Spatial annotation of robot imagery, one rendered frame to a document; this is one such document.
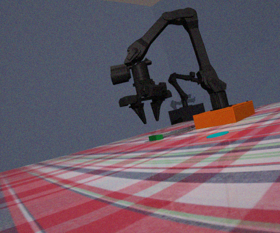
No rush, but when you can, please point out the green rectangular post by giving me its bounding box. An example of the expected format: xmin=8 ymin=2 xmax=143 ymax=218
xmin=149 ymin=134 xmax=163 ymax=141

